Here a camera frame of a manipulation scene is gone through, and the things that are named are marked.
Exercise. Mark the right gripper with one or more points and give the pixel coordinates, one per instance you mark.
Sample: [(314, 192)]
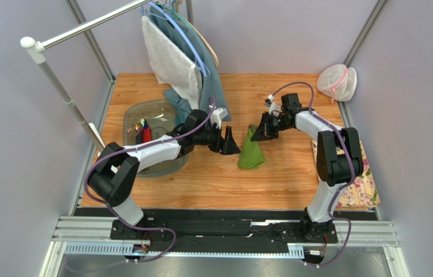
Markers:
[(268, 126)]

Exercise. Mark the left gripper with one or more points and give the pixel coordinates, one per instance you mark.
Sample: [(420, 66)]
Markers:
[(226, 146)]

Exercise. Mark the green paper napkin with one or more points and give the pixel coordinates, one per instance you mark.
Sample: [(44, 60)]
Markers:
[(251, 155)]

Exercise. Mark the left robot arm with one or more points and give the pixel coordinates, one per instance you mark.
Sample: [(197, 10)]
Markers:
[(111, 178)]

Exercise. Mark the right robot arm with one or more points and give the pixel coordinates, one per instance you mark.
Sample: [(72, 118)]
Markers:
[(338, 157)]

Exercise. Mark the blue-grey hanging shirt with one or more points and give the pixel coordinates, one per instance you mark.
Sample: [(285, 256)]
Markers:
[(211, 86)]

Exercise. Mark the blue clothes hanger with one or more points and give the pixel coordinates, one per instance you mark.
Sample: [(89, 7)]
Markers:
[(200, 64)]

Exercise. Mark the white mesh laundry bag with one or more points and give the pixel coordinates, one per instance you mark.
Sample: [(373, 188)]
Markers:
[(338, 82)]

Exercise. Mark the wooden clothes hanger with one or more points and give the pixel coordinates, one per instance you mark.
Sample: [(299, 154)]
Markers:
[(189, 19)]

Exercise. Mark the clear plastic container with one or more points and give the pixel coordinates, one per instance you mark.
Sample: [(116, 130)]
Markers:
[(161, 116)]

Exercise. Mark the iridescent utensil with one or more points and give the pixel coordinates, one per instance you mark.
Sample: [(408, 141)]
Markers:
[(137, 127)]

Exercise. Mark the grey hanging towel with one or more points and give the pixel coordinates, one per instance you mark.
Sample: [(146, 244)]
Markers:
[(171, 66)]

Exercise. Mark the floral tray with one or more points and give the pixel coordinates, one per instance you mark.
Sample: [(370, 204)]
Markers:
[(363, 192)]

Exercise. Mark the green clothes hanger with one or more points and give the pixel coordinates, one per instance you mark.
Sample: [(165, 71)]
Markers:
[(173, 8)]

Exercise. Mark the metal clothes rack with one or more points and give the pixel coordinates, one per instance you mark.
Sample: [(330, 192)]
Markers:
[(36, 50)]

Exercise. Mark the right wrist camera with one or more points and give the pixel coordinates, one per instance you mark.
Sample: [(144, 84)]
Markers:
[(273, 108)]

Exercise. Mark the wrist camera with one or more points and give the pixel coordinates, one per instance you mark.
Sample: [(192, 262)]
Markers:
[(217, 117), (273, 108)]

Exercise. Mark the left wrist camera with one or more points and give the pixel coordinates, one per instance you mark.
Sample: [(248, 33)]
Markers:
[(217, 117)]

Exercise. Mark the red handled utensil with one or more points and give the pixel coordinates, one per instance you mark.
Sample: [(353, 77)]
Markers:
[(147, 135)]

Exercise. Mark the dark blue handled utensil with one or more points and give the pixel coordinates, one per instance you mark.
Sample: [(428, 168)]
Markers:
[(139, 138)]

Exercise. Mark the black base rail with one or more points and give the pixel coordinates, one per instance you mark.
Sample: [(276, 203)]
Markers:
[(224, 231)]

